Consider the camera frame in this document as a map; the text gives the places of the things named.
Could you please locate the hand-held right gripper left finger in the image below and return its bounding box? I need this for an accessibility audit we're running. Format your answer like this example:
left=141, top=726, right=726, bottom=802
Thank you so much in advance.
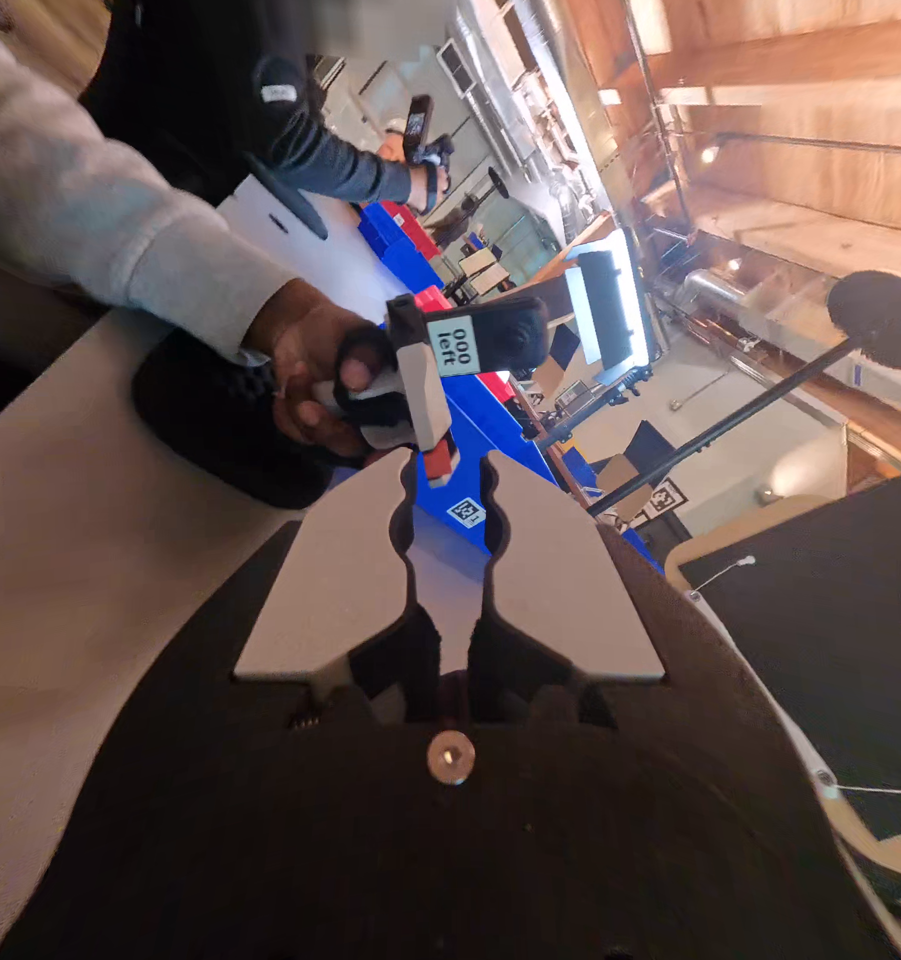
left=233, top=447, right=419, bottom=691

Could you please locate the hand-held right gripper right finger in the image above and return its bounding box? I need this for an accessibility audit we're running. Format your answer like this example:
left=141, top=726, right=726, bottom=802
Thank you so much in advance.
left=479, top=450, right=667, bottom=684

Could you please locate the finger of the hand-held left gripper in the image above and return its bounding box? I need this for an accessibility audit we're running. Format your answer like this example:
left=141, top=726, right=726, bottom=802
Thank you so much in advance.
left=394, top=342, right=454, bottom=453

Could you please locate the red plastic bin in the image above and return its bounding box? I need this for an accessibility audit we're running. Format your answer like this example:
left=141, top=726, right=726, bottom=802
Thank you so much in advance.
left=413, top=287, right=513, bottom=404
left=379, top=201, right=442, bottom=261

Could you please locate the person's left forearm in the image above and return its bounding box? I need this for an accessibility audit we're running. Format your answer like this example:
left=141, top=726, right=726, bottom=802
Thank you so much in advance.
left=0, top=30, right=302, bottom=361

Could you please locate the person's left hand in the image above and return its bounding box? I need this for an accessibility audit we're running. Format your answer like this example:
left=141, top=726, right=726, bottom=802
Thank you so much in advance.
left=240, top=277, right=403, bottom=459

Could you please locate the white top side table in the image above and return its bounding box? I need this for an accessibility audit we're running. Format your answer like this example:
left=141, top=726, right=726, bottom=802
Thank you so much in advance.
left=458, top=247, right=513, bottom=298

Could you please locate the blue plastic bin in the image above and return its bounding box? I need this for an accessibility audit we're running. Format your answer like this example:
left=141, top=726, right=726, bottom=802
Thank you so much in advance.
left=356, top=202, right=444, bottom=294
left=414, top=373, right=564, bottom=558

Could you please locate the LED light panel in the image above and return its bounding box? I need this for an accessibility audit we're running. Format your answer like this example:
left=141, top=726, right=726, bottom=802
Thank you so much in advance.
left=563, top=228, right=654, bottom=372

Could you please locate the black light stand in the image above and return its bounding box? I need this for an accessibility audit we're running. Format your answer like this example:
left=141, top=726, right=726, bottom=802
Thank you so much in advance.
left=521, top=367, right=654, bottom=451

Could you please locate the fiducial marker sheet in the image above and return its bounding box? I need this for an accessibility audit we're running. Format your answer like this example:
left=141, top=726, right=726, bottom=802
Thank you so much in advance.
left=640, top=478, right=688, bottom=520

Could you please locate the black quilted wrist pad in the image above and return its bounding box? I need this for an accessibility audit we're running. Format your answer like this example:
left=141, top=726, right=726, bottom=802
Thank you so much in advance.
left=131, top=330, right=377, bottom=511

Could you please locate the black boom pole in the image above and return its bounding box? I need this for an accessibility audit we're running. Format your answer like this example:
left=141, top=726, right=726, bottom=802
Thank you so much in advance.
left=585, top=337, right=864, bottom=519

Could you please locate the black panel wooden rim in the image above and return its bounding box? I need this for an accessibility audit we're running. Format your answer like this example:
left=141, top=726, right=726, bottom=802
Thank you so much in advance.
left=664, top=465, right=901, bottom=960

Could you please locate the black fuzzy microphone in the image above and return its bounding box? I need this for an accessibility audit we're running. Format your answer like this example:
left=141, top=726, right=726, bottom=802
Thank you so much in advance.
left=827, top=270, right=901, bottom=370

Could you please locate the white cord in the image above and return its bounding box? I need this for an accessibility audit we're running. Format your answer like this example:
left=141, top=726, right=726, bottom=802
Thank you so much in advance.
left=689, top=555, right=758, bottom=595
left=818, top=771, right=901, bottom=801

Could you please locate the silver air duct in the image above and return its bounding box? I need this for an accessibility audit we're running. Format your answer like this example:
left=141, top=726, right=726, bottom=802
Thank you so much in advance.
left=679, top=266, right=849, bottom=361

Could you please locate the black handheld camera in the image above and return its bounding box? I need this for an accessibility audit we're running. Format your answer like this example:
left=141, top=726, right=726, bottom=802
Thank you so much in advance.
left=401, top=93, right=455, bottom=170

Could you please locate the black curved strap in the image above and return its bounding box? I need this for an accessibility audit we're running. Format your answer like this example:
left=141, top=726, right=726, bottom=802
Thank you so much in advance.
left=244, top=153, right=330, bottom=241

